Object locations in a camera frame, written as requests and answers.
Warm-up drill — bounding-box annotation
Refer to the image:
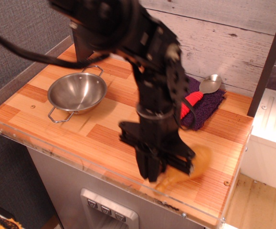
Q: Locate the dark left frame post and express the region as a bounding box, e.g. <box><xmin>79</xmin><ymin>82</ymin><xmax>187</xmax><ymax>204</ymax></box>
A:
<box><xmin>69</xmin><ymin>21</ymin><xmax>94</xmax><ymax>62</ymax></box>

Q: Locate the yellow black object bottom left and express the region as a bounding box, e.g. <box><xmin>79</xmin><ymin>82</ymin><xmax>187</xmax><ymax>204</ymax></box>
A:
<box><xmin>0</xmin><ymin>217</ymin><xmax>22</xmax><ymax>229</ymax></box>

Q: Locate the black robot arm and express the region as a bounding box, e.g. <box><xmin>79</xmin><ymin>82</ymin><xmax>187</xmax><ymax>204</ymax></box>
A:
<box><xmin>49</xmin><ymin>0</ymin><xmax>195</xmax><ymax>182</ymax></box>

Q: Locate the silver toy kitchen cabinet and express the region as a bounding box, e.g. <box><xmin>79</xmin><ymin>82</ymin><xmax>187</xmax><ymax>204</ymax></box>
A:
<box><xmin>28</xmin><ymin>149</ymin><xmax>203</xmax><ymax>229</ymax></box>

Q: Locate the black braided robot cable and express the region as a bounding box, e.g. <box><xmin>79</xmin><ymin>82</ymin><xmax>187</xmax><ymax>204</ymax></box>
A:
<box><xmin>0</xmin><ymin>20</ymin><xmax>110</xmax><ymax>70</ymax></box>

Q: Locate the yellow plastic chicken drumstick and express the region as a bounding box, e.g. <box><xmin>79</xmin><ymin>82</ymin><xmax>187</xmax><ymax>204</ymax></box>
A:
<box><xmin>154</xmin><ymin>144</ymin><xmax>212</xmax><ymax>196</ymax></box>

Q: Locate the purple folded cloth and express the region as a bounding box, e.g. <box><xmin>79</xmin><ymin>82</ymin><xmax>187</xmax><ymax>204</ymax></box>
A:
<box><xmin>180</xmin><ymin>77</ymin><xmax>225</xmax><ymax>131</ymax></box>

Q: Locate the dark frame post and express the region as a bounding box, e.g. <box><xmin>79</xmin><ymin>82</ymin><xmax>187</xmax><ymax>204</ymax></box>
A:
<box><xmin>247</xmin><ymin>33</ymin><xmax>276</xmax><ymax>117</ymax></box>
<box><xmin>69</xmin><ymin>21</ymin><xmax>94</xmax><ymax>62</ymax></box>

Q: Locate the silver dispenser button panel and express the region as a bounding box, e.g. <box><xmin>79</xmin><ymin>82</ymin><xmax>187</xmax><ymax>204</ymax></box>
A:
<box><xmin>80</xmin><ymin>188</ymin><xmax>139</xmax><ymax>229</ymax></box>

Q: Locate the clear acrylic edge guard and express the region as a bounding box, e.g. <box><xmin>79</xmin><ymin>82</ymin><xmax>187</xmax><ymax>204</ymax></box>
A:
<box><xmin>0</xmin><ymin>109</ymin><xmax>253</xmax><ymax>229</ymax></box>

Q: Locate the red handled metal spoon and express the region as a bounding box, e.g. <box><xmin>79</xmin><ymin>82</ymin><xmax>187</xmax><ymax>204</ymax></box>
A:
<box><xmin>180</xmin><ymin>74</ymin><xmax>222</xmax><ymax>119</ymax></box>

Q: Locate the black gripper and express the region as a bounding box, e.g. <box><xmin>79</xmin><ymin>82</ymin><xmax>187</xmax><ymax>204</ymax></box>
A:
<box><xmin>119</xmin><ymin>105</ymin><xmax>195</xmax><ymax>182</ymax></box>

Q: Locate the dark right frame post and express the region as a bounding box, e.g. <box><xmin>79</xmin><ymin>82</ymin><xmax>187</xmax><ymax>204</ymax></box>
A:
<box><xmin>247</xmin><ymin>33</ymin><xmax>276</xmax><ymax>117</ymax></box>

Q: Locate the small steel frying pan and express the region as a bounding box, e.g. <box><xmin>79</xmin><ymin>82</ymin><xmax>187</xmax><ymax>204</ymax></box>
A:
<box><xmin>47</xmin><ymin>65</ymin><xmax>107</xmax><ymax>123</ymax></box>

